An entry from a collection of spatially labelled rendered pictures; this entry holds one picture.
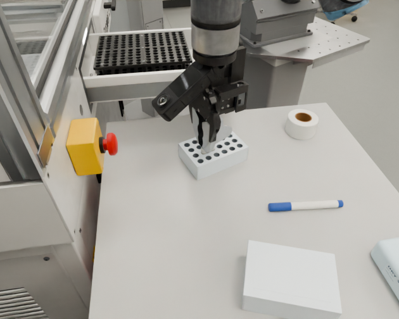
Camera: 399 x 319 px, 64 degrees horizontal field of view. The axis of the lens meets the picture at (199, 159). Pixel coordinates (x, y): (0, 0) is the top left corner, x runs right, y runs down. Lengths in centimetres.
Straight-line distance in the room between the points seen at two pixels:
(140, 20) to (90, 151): 132
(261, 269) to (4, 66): 40
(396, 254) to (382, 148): 162
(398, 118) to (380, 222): 185
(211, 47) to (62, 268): 45
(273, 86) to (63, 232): 96
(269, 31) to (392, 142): 128
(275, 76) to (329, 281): 89
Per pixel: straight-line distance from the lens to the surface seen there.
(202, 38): 50
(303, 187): 67
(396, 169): 206
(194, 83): 52
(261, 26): 118
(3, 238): 56
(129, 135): 78
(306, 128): 76
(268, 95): 129
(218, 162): 65
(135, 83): 74
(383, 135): 227
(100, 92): 76
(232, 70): 56
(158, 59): 78
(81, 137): 55
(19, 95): 41
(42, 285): 70
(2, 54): 40
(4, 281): 70
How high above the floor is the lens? 124
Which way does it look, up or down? 43 degrees down
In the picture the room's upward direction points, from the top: straight up
